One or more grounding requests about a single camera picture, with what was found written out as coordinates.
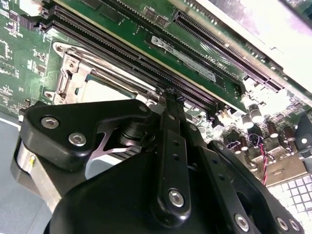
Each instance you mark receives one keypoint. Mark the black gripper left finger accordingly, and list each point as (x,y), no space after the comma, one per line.
(73,114)

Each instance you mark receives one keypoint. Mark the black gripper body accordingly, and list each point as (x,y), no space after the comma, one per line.
(122,195)

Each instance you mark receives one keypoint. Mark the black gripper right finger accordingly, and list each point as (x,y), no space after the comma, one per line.
(212,170)

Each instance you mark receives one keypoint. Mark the silver CPU green edge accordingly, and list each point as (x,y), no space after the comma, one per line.
(104,92)

